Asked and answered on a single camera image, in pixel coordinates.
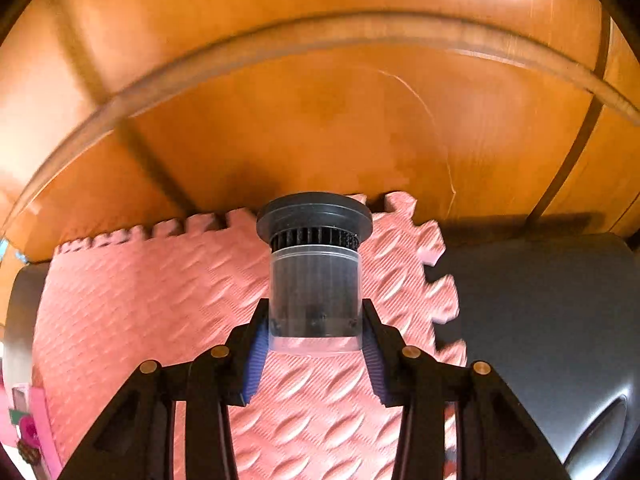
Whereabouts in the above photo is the pink cardboard box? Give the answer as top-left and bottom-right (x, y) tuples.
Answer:
(7, 384), (63, 480)

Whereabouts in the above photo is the black filter with clear cup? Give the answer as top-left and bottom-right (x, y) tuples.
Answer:
(256, 192), (374, 356)

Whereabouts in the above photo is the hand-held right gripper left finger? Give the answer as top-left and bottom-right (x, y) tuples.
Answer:
(59, 299), (271, 480)

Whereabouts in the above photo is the pink foam puzzle mat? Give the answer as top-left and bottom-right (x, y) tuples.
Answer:
(32, 190), (468, 480)

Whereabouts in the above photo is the wooden wardrobe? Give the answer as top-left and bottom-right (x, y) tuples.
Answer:
(0, 0), (640, 266)

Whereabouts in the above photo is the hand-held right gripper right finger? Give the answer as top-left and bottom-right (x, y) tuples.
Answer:
(361, 299), (571, 480)

